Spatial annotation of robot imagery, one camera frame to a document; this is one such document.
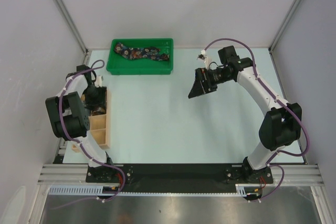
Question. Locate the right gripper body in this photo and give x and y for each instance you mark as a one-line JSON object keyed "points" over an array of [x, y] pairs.
{"points": [[213, 77]]}

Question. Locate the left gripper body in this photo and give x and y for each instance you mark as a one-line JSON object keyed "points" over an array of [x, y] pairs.
{"points": [[95, 96]]}

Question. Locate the orange grey patterned tie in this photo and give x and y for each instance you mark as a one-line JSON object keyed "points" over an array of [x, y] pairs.
{"points": [[99, 110]]}

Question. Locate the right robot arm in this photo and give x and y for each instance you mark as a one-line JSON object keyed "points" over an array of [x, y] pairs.
{"points": [[280, 126]]}

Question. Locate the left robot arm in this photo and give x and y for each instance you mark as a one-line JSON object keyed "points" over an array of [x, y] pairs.
{"points": [[79, 114]]}

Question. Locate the wooden compartment box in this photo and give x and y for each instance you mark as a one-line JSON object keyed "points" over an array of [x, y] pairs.
{"points": [[99, 124]]}

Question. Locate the green plastic bin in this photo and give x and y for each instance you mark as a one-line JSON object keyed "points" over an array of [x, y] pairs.
{"points": [[118, 65]]}

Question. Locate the dark floral tie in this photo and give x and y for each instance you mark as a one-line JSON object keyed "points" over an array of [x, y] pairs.
{"points": [[132, 53]]}

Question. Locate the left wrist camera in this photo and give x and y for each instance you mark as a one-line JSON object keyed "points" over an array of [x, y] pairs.
{"points": [[99, 82]]}

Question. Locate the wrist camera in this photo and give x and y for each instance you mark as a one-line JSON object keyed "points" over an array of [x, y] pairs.
{"points": [[99, 82], [204, 58]]}

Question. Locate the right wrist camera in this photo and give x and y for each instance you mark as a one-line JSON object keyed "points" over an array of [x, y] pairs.
{"points": [[204, 58]]}

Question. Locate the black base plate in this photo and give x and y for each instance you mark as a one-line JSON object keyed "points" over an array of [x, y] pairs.
{"points": [[180, 178]]}

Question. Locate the white cable duct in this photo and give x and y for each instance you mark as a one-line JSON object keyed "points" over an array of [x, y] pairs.
{"points": [[107, 191]]}

